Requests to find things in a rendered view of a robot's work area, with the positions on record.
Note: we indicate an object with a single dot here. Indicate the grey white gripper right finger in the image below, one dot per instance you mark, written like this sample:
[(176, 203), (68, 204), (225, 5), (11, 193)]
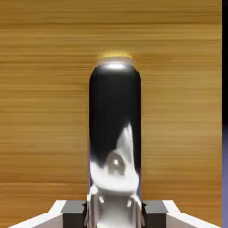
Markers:
[(156, 212)]

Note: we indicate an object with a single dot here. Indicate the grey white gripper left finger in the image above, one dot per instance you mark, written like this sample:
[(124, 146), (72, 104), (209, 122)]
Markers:
[(73, 212)]

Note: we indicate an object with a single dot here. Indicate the light wood cabinet door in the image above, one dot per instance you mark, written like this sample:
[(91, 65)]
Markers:
[(44, 106)]

